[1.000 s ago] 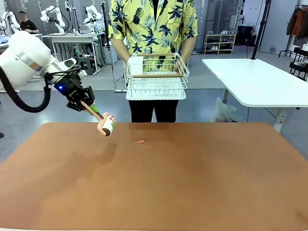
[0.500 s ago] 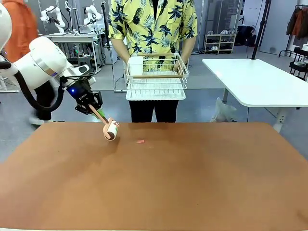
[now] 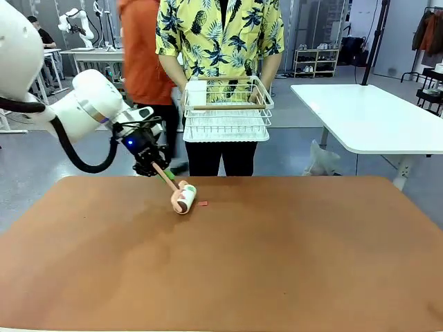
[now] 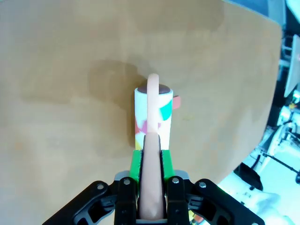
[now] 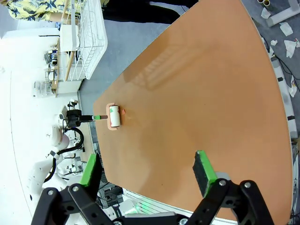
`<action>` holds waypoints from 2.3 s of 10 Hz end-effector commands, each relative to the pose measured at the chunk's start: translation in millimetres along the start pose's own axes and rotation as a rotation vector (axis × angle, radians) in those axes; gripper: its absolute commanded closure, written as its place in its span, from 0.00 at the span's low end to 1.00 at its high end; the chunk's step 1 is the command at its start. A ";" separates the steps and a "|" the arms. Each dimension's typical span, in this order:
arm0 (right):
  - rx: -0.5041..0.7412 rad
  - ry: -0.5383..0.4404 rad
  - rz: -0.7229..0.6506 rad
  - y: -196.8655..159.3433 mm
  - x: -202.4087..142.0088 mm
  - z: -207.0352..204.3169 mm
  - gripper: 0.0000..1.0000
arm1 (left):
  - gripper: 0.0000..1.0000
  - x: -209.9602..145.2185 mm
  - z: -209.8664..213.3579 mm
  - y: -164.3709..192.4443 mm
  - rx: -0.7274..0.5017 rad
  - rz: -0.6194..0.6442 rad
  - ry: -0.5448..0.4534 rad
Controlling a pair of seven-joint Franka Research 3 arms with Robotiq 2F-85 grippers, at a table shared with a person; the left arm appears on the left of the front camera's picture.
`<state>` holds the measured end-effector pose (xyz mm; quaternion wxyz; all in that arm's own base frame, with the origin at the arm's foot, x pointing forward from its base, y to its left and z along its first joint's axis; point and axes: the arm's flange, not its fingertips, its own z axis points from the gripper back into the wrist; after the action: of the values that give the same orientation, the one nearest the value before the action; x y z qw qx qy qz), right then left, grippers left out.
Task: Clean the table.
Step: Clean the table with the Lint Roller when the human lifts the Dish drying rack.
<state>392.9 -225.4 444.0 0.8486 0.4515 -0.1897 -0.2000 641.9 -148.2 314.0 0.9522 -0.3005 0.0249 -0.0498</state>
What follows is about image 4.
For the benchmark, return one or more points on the white upright panel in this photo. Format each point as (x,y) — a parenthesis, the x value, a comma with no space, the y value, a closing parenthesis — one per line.
(293,68)

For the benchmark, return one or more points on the black floor base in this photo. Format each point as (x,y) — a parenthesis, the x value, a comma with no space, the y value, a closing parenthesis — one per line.
(249,175)

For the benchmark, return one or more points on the pink sausage-shaped toy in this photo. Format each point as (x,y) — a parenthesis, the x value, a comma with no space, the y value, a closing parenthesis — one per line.
(152,168)

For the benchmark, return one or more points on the black stand leg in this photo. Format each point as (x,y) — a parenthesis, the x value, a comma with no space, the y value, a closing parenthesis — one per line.
(281,164)

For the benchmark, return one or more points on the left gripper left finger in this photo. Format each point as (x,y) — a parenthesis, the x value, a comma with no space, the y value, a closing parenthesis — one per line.
(122,199)

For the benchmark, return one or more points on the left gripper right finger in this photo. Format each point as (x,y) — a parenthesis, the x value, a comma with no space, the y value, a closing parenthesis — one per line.
(178,201)

